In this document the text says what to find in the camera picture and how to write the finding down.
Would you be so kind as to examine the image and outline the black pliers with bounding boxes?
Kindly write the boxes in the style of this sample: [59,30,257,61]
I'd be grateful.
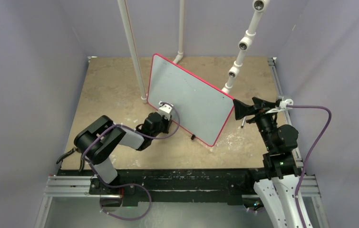
[56,147,85,172]

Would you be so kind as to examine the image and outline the black white marker pen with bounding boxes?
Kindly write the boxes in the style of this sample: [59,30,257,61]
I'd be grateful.
[241,116,247,128]

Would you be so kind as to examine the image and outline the pink-framed whiteboard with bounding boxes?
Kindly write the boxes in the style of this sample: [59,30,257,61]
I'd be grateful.
[147,53,234,147]

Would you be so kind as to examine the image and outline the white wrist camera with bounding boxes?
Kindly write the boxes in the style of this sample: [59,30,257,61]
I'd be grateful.
[157,101,173,121]
[266,99,294,114]

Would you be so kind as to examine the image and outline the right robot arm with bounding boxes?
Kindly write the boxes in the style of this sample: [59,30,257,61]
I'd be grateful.
[233,96,311,228]

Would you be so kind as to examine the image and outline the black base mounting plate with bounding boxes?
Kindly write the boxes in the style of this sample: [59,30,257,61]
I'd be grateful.
[57,168,263,209]

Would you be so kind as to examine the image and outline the aluminium frame rail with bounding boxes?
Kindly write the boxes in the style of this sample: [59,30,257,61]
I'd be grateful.
[34,175,329,228]

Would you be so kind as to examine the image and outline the white PVC pole left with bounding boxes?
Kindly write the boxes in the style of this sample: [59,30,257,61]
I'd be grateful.
[117,0,147,104]

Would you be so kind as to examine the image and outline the white PVC pole with fittings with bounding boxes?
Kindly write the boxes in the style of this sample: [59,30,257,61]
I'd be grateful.
[222,0,270,94]

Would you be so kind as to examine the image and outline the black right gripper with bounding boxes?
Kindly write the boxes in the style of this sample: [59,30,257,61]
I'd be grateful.
[233,96,279,150]

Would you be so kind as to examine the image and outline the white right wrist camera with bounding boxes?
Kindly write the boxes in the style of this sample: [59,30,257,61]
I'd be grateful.
[266,99,294,114]

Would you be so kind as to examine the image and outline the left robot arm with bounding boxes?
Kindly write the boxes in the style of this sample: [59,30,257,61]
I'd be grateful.
[74,112,172,194]

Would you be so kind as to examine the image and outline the right side aluminium rail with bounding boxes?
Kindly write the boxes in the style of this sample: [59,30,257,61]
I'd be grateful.
[268,57,306,176]

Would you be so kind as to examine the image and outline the white PVC pole middle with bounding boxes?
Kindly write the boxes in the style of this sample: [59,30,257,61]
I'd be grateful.
[173,0,186,64]

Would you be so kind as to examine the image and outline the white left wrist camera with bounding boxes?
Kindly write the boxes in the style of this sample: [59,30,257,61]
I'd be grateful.
[157,101,173,121]

